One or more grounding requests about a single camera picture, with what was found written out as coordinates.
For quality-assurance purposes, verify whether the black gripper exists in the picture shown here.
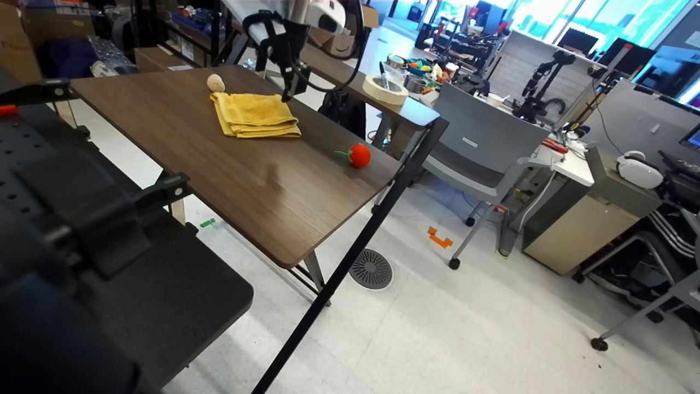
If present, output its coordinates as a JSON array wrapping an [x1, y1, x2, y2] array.
[[242, 9, 309, 103]]

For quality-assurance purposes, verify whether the yellow cloth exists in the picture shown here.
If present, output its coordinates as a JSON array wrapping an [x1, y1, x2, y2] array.
[[209, 91, 301, 139]]

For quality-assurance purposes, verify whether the beige potato toy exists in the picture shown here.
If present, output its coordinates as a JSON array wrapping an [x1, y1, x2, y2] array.
[[206, 71, 225, 91]]

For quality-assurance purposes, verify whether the red tomato toy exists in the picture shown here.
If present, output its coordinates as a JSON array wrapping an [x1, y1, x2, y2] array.
[[337, 143, 372, 168]]

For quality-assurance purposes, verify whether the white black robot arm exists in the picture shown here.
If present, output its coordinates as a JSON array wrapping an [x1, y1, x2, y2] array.
[[220, 0, 365, 101]]

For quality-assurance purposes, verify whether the white tape roll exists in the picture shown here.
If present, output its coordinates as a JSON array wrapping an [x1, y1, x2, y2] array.
[[363, 75, 408, 106]]

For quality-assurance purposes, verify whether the black tripod stand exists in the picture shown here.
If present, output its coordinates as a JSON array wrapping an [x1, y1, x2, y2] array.
[[251, 117, 449, 394]]

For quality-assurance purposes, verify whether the grey plastic chair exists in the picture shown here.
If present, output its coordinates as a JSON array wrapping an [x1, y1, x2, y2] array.
[[423, 83, 546, 268]]

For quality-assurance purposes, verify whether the round floor drain cover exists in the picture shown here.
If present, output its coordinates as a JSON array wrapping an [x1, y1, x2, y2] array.
[[349, 250, 392, 288]]

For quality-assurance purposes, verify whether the orange floor tape marker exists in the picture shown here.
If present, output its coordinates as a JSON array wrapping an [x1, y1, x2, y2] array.
[[426, 225, 453, 250]]

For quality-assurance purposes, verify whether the white vr headset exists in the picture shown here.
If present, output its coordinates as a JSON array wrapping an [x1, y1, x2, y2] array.
[[616, 150, 663, 190]]

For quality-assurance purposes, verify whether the black perforated mount plate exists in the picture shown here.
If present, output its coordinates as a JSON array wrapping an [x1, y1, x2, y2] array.
[[0, 75, 256, 394]]

